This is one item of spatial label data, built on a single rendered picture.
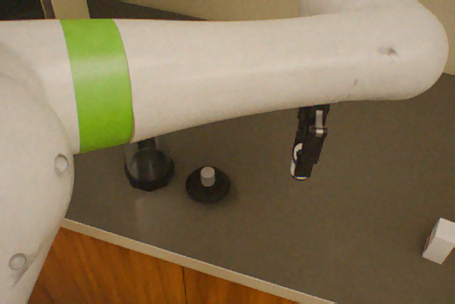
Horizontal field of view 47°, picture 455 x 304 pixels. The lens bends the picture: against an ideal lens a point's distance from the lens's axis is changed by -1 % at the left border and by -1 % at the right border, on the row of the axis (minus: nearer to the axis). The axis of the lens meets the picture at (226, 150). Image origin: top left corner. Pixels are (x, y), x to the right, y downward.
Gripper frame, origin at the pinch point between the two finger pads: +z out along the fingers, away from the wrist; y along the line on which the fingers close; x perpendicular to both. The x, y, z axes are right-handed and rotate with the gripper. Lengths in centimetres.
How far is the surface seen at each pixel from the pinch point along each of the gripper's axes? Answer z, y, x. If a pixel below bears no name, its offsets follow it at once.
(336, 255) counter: 17.6, 10.5, 8.0
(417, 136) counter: 17.9, -20.2, 30.1
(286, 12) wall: 13, -58, 2
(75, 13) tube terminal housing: -2, -35, -46
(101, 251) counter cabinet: 34, 2, -41
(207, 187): 14.4, -2.3, -17.0
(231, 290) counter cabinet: 32.4, 11.6, -11.5
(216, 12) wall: 19, -64, -17
